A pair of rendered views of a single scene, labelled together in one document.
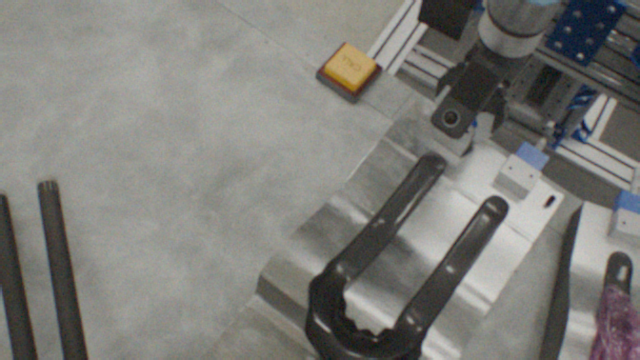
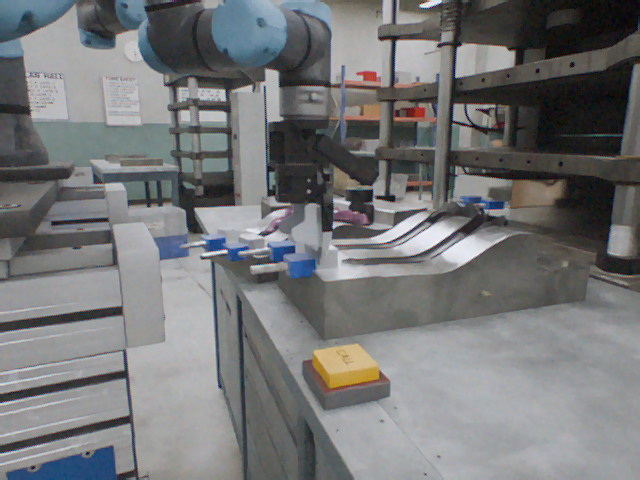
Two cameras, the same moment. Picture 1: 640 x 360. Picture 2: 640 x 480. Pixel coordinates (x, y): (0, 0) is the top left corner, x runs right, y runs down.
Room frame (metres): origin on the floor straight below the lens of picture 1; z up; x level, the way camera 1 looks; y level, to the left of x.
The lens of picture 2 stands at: (1.11, 0.31, 1.09)
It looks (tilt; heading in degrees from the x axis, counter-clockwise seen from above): 13 degrees down; 224
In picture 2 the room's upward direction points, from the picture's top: straight up
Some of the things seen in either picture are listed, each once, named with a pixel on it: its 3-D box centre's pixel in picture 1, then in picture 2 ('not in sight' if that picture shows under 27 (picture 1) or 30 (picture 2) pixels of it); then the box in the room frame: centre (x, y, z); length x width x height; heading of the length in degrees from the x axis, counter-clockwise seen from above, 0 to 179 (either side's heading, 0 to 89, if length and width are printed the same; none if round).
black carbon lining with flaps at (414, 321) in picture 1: (410, 260); (418, 232); (0.39, -0.14, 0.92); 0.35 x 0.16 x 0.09; 154
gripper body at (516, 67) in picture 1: (495, 59); (300, 162); (0.63, -0.19, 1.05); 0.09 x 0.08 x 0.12; 154
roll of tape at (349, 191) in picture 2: not in sight; (359, 194); (0.09, -0.52, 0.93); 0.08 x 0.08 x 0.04
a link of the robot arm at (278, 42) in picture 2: not in sight; (251, 36); (0.73, -0.18, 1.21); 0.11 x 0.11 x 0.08; 16
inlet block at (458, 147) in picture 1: (469, 116); (293, 266); (0.64, -0.20, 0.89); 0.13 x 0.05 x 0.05; 154
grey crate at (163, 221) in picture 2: not in sight; (148, 223); (-0.79, -3.72, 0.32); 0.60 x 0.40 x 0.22; 167
